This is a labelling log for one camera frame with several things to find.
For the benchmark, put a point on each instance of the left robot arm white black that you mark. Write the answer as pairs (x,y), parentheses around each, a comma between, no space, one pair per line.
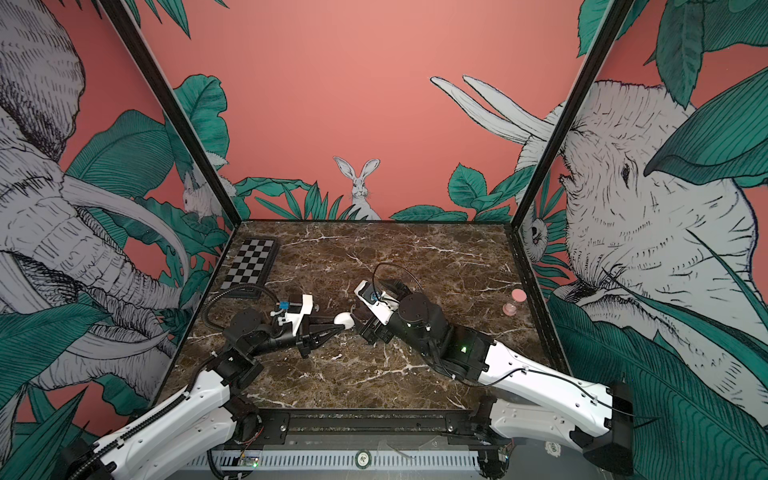
(210,409)

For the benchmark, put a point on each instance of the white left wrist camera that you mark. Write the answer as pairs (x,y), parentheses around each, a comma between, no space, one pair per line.
(293,311)

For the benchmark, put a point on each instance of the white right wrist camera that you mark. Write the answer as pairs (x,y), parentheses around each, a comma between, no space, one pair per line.
(380,304)

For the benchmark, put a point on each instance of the black metal frame post right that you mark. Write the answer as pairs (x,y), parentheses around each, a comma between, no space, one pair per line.
(611,24)

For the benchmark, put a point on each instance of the black metal frame post left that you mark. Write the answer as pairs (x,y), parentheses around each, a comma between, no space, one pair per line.
(124,24)

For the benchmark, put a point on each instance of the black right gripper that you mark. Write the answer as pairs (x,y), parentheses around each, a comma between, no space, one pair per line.
(378,330)

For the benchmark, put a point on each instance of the white slotted cable duct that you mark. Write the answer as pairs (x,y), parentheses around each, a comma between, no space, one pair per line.
(346,460)

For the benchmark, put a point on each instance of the white earbuds charging case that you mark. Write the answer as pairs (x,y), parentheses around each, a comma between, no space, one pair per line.
(344,319)

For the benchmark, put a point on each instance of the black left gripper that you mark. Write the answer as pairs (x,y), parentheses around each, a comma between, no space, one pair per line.
(312,333)

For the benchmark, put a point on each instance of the black white checkerboard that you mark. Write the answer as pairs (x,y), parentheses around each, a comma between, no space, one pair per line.
(251,266)

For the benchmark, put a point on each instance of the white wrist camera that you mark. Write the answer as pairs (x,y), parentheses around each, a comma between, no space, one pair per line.
(293,311)
(380,304)

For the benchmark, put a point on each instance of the black metal frame post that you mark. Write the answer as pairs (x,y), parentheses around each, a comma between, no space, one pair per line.
(124,24)
(611,24)

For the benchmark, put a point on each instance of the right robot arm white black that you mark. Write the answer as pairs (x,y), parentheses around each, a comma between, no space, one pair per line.
(595,419)

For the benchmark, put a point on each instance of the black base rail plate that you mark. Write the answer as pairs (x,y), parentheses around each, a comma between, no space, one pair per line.
(372,427)

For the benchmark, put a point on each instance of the pink hourglass timer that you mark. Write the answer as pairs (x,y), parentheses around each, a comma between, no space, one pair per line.
(512,306)

